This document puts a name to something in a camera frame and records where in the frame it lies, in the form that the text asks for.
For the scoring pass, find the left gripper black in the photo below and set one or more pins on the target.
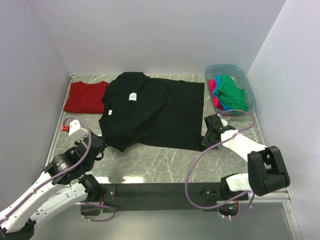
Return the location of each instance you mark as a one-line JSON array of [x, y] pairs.
[[103, 146]]

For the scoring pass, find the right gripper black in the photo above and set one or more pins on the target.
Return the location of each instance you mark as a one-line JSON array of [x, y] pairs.
[[205, 142]]

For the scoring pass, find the clear blue plastic bin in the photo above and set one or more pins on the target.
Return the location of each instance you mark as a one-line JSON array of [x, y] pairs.
[[239, 77]]

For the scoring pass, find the black t shirt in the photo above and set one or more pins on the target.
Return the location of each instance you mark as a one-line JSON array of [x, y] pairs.
[[157, 112]]

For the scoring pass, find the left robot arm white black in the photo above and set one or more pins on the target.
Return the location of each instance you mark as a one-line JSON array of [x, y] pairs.
[[64, 182]]

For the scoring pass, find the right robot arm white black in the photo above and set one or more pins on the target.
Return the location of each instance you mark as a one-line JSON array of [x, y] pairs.
[[266, 169]]

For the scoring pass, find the blue t shirt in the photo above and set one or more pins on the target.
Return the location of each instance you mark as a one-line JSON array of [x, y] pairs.
[[216, 101]]

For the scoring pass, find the green t shirt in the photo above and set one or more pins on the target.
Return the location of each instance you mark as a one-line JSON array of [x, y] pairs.
[[230, 95]]

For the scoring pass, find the folded red t shirt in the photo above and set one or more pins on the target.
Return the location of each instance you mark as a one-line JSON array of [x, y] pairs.
[[86, 98]]

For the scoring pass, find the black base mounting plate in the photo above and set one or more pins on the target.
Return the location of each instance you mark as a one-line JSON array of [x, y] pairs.
[[165, 196]]

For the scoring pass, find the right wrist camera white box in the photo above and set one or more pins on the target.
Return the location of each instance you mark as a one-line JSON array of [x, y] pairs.
[[224, 122]]

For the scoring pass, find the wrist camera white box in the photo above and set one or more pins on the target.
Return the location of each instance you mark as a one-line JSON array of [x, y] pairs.
[[224, 122], [75, 130]]

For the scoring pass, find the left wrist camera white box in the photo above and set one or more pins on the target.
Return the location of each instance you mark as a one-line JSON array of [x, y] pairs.
[[75, 130]]

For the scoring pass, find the aluminium rail left edge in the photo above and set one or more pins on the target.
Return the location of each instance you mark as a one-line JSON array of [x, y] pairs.
[[58, 126]]

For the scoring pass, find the aluminium rail front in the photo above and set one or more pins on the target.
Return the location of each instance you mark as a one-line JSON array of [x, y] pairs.
[[278, 196]]

